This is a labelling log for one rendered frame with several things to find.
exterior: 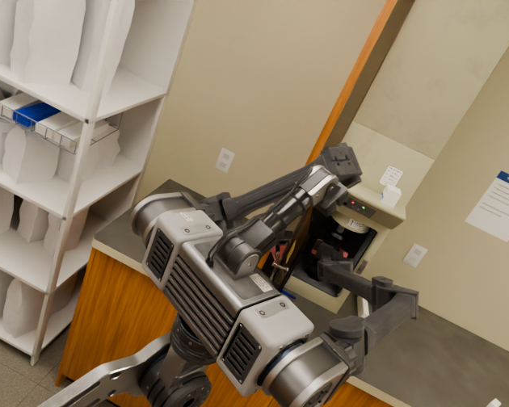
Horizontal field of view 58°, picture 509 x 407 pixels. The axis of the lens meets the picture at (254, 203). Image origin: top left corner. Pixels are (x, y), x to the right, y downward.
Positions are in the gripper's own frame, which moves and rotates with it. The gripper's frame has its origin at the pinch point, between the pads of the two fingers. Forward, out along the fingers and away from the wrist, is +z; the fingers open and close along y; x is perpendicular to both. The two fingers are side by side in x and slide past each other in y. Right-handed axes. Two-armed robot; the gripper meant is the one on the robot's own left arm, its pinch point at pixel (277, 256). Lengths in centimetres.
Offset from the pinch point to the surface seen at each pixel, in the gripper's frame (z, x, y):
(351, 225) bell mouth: -2.9, -22.3, -25.8
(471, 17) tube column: -79, -21, -58
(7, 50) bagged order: -70, -19, 106
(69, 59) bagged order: -66, -24, 84
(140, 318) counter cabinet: 34, 2, 57
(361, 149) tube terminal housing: -34.5, -21.7, -27.6
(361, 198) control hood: -20.7, -9.5, -28.4
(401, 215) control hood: -15.2, -9.2, -42.4
